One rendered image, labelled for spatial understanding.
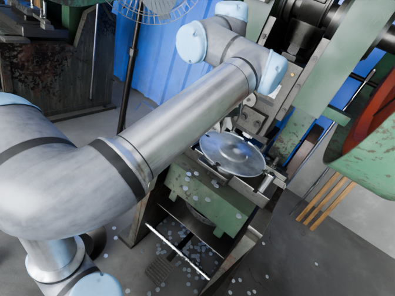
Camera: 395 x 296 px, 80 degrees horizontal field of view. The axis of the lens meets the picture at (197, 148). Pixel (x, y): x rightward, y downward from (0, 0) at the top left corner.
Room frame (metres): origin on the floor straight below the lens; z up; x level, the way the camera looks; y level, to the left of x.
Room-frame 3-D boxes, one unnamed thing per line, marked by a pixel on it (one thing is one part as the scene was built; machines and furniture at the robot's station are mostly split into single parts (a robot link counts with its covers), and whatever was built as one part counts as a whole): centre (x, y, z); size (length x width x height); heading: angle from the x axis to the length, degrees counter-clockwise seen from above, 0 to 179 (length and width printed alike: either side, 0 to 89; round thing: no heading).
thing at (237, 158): (0.83, -0.14, 0.78); 0.29 x 0.29 x 0.01
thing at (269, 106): (0.91, -0.17, 1.04); 0.17 x 0.15 x 0.30; 159
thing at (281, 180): (0.89, -0.34, 0.76); 0.17 x 0.06 x 0.10; 69
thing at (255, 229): (0.98, -0.49, 0.45); 0.92 x 0.12 x 0.90; 159
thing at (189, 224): (0.96, -0.19, 0.31); 0.43 x 0.42 x 0.01; 69
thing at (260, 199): (0.95, -0.19, 0.68); 0.45 x 0.30 x 0.06; 69
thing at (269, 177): (0.77, -0.30, 0.75); 0.03 x 0.03 x 0.10; 69
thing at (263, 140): (0.95, -0.19, 0.86); 0.20 x 0.16 x 0.05; 69
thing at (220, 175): (0.79, -0.12, 0.72); 0.25 x 0.14 x 0.14; 159
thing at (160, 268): (0.82, -0.14, 0.14); 0.59 x 0.10 x 0.05; 159
